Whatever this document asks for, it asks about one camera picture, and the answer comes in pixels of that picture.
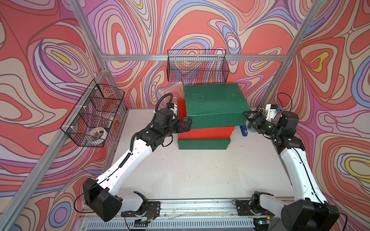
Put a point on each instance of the tape roll in basket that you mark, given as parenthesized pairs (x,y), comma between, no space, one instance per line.
(97,136)

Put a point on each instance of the green shoebox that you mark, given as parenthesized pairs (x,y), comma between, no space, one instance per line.
(216,105)
(204,144)

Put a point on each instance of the blue black stapler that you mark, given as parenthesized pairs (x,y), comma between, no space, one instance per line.
(244,130)

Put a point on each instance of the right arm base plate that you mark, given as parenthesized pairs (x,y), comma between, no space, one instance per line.
(244,208)

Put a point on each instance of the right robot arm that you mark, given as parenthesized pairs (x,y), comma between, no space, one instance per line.
(310,210)

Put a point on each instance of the black wire basket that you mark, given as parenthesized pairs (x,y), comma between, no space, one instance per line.
(97,107)
(197,66)

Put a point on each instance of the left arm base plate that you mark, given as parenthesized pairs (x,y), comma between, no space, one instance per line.
(151,209)

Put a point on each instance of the mesh cup of pencils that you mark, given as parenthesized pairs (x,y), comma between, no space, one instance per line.
(263,111)

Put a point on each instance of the black wire basket left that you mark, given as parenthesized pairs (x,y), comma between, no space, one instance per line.
(97,107)

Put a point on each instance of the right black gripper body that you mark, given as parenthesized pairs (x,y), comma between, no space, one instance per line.
(269,127)

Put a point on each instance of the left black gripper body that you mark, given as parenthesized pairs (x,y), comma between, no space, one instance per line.
(175,127)

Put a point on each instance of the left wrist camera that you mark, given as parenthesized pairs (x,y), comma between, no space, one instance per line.
(173,107)

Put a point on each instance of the red shoebox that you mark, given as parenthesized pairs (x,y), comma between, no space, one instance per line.
(207,133)

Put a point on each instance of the black wire basket back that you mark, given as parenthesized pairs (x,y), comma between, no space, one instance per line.
(197,66)

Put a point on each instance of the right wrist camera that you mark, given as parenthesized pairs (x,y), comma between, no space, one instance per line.
(272,111)

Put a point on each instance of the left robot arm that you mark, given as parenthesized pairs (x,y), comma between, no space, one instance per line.
(102,194)

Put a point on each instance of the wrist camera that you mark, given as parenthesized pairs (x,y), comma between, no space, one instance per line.
(173,107)
(272,111)

